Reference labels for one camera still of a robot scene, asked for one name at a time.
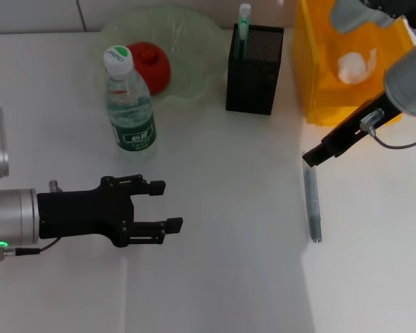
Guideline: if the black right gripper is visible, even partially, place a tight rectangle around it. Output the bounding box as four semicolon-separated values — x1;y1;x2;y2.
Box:
302;90;404;168

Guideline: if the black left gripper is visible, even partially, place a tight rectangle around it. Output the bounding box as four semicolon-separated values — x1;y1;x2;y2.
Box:
37;173;184;248

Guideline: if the grey marker pen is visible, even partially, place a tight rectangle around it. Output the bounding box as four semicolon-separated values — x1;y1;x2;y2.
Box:
303;152;322;243

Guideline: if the white paper ball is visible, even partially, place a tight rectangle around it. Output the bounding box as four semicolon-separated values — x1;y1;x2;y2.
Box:
336;47;378;85

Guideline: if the green label water bottle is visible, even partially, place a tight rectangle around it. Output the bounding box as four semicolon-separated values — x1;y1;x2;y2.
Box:
103;44;158;160

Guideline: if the red-orange fruit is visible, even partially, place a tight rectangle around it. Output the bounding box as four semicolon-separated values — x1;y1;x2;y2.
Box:
126;42;171;95

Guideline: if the black mesh pen holder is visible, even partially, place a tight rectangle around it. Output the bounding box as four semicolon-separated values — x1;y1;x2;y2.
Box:
225;23;284;116

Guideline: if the green glass fruit plate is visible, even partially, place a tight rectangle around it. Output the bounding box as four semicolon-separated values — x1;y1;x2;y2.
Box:
98;5;229;112

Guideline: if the yellow plastic bin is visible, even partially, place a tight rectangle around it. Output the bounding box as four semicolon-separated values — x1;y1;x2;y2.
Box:
291;0;416;126

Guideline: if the grey right gripper cable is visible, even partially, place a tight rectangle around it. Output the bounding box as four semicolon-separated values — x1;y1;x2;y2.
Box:
359;108;416;151

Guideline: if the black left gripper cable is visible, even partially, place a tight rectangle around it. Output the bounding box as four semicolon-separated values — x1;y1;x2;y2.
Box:
0;237;62;262

